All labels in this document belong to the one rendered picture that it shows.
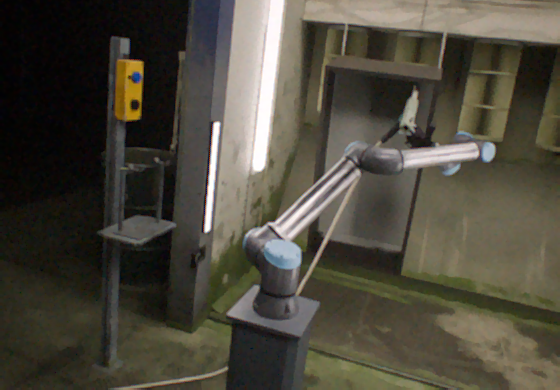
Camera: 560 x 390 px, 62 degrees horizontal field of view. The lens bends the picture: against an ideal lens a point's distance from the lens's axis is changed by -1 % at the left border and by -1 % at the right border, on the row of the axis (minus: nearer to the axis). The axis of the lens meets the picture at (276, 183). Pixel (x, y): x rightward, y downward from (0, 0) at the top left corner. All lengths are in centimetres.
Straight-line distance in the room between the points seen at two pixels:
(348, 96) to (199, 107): 95
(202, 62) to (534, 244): 277
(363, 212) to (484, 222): 114
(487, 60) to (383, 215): 137
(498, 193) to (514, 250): 46
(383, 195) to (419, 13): 138
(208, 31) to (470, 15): 196
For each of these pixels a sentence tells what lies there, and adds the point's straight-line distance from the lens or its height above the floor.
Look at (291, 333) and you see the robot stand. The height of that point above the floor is 64.
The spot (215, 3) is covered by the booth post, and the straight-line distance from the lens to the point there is 257.
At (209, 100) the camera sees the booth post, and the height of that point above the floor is 138.
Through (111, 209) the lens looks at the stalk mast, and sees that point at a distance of 235.
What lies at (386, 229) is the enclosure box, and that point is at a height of 63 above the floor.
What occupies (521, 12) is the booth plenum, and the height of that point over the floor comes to 216.
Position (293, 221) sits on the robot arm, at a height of 97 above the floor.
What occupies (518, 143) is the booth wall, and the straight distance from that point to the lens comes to 422.
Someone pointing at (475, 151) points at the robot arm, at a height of 133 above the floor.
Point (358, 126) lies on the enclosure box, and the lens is 303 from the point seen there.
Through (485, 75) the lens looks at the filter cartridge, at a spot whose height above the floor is 172.
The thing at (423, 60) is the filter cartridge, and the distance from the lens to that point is 379.
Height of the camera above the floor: 160
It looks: 14 degrees down
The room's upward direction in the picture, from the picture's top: 7 degrees clockwise
